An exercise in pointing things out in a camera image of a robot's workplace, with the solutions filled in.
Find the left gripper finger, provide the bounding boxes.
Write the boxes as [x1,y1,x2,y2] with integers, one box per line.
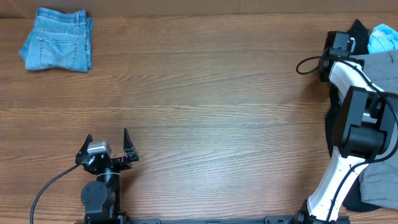
[76,134,93,157]
[123,128,136,153]

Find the grey shorts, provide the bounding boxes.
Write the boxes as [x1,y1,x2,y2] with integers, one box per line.
[343,50,397,212]

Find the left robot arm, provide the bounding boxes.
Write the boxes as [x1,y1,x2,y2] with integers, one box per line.
[75,129,139,223]

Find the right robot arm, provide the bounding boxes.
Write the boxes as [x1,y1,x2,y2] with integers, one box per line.
[290,31,397,224]

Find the black shirt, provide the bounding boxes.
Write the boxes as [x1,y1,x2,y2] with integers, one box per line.
[325,19,380,212]

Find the light blue garment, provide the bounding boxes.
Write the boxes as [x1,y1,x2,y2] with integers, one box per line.
[368,24,397,54]

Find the folded blue jeans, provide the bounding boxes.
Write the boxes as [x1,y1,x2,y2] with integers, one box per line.
[19,7,94,72]

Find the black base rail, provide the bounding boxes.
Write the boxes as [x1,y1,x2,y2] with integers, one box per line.
[74,215,351,224]

